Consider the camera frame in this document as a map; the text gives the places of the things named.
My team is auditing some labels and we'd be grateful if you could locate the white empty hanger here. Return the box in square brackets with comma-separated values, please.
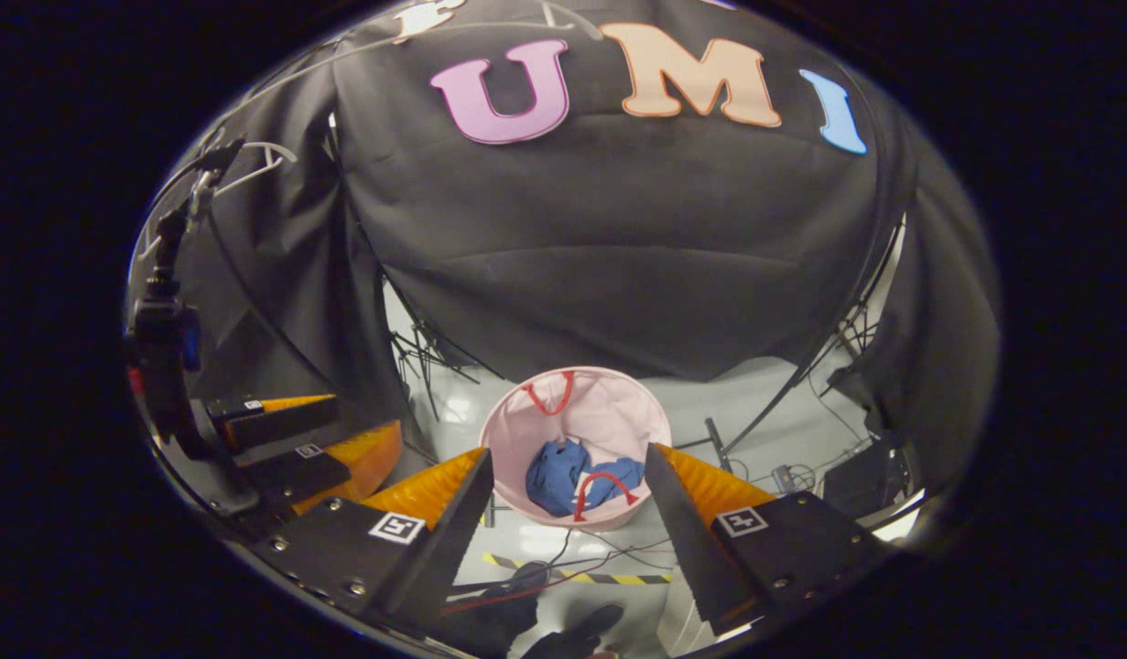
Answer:
[215, 141, 299, 199]

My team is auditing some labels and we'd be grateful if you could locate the pink laundry hamper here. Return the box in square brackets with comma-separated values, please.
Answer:
[479, 366, 674, 534]

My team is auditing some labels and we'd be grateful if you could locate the black equipment box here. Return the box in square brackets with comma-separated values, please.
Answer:
[819, 438, 923, 524]

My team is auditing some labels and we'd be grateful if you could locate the red floor cable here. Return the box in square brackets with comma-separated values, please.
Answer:
[444, 538, 676, 616]

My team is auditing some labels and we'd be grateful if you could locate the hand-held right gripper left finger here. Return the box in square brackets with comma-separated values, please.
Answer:
[252, 447, 496, 642]

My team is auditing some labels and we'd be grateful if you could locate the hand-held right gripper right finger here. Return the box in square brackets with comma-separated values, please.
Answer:
[644, 443, 898, 638]

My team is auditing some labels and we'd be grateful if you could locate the yellow black hazard tape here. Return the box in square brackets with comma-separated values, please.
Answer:
[481, 551, 676, 588]

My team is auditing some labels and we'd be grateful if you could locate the black backdrop cloth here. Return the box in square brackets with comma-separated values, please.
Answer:
[128, 0, 1002, 500]

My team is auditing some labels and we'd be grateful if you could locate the blue corduroy jacket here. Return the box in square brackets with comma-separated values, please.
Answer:
[525, 438, 648, 519]

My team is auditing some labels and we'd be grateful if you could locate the black tripod stand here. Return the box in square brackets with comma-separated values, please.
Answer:
[387, 314, 483, 424]
[806, 297, 886, 404]

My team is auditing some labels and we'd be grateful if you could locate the black shoe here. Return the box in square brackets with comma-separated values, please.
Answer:
[439, 561, 551, 656]
[525, 602, 626, 659]

